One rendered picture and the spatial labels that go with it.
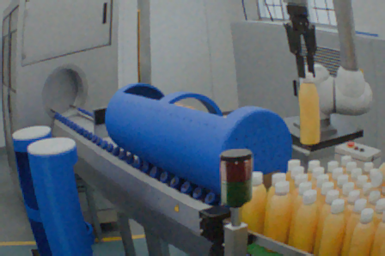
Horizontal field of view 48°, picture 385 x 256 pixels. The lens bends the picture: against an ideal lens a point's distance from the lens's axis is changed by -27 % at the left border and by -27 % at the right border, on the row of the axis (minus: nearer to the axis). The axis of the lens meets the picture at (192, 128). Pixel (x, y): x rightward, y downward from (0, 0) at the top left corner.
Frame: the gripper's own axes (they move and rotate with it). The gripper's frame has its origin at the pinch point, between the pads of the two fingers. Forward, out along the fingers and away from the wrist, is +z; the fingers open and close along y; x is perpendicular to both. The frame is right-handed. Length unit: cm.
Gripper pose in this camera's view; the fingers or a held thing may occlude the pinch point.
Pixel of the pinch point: (306, 66)
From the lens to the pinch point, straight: 154.2
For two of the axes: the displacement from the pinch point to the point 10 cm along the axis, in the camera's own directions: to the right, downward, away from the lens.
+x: 5.0, 1.5, -8.5
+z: 0.6, 9.8, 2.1
